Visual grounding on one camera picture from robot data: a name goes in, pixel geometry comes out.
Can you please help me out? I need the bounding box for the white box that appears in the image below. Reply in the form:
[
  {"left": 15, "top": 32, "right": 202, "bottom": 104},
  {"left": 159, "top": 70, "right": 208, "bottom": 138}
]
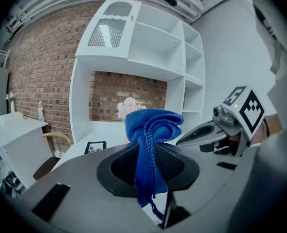
[{"left": 0, "top": 113, "right": 24, "bottom": 126}]

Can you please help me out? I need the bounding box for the white desk with hutch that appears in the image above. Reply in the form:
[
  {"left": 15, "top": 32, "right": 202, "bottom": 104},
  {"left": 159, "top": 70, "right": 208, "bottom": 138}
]
[{"left": 69, "top": 0, "right": 206, "bottom": 144}]

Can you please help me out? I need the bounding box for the small white desk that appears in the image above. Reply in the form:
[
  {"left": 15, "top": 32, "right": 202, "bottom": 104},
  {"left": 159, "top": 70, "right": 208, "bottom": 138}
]
[{"left": 0, "top": 111, "right": 49, "bottom": 189}]

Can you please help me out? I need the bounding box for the person's right hand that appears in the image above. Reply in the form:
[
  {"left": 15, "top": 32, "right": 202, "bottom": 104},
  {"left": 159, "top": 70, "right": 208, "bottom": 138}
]
[{"left": 214, "top": 134, "right": 242, "bottom": 156}]

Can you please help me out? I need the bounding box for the black picture frame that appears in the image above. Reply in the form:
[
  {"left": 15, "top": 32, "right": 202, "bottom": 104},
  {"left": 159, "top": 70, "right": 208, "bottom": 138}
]
[{"left": 83, "top": 140, "right": 107, "bottom": 155}]

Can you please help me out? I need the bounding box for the clear plastic bottle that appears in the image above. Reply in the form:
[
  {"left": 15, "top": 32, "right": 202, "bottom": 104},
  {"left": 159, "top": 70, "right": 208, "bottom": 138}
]
[{"left": 37, "top": 100, "right": 46, "bottom": 123}]

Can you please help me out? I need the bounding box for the brown wooden chair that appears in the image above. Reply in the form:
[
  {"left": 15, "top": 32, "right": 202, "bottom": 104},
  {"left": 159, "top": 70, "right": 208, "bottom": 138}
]
[{"left": 32, "top": 132, "right": 74, "bottom": 181}]

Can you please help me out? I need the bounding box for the person's right forearm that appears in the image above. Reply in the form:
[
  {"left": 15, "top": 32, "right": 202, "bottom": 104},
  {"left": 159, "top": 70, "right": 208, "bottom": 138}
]
[{"left": 259, "top": 114, "right": 284, "bottom": 145}]

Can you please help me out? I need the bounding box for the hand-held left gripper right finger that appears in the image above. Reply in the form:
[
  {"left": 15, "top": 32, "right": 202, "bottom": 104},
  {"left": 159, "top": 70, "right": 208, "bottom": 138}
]
[{"left": 155, "top": 130, "right": 287, "bottom": 233}]

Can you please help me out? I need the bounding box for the black bag on floor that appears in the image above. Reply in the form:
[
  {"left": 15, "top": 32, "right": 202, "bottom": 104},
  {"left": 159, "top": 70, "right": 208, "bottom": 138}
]
[{"left": 0, "top": 170, "right": 25, "bottom": 197}]

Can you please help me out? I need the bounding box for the pink flower bouquet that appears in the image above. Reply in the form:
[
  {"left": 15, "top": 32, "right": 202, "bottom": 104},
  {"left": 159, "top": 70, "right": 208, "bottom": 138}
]
[{"left": 116, "top": 97, "right": 147, "bottom": 125}]

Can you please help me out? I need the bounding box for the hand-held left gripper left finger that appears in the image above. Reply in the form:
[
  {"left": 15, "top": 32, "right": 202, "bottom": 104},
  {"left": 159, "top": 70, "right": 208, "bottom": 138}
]
[{"left": 2, "top": 142, "right": 160, "bottom": 233}]

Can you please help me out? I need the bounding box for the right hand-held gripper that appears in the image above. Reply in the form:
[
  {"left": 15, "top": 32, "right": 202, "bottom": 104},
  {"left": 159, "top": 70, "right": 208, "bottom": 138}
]
[{"left": 175, "top": 85, "right": 266, "bottom": 158}]

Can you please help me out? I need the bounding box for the small white flower vase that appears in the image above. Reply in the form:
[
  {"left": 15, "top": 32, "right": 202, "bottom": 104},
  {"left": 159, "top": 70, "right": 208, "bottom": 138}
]
[{"left": 5, "top": 91, "right": 16, "bottom": 114}]

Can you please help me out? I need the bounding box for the blue wiping cloth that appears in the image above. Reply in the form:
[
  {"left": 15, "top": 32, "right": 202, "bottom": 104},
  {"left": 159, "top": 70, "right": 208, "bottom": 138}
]
[{"left": 125, "top": 108, "right": 185, "bottom": 221}]

